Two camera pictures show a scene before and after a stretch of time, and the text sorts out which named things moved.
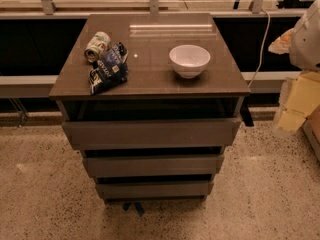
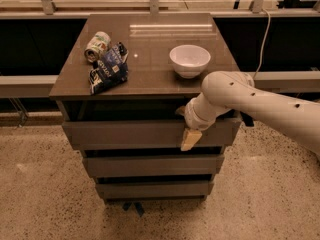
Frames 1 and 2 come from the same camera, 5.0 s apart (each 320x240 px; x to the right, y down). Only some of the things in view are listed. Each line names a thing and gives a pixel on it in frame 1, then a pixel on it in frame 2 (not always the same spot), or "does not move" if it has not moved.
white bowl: [189, 60] does not move
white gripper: [306, 45] to [192, 116]
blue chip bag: [111, 70] does not move
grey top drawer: [151, 133] does not move
